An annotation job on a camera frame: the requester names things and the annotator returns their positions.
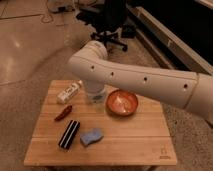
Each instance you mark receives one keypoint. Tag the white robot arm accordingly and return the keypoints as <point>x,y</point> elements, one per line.
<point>186,90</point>

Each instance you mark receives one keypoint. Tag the orange ceramic bowl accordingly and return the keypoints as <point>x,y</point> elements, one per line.
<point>122,103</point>

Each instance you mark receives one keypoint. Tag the black and white eraser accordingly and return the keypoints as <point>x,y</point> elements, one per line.
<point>69,134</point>

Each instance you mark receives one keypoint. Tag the white plastic bottle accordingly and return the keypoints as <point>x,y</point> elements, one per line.
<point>64,96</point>

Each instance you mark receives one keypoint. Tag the wooden table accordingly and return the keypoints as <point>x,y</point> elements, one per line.
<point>142,138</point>

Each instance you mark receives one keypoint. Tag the small black box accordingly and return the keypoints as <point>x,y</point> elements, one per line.
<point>128,31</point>

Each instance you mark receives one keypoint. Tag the black office chair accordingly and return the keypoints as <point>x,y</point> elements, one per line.
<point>105,18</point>

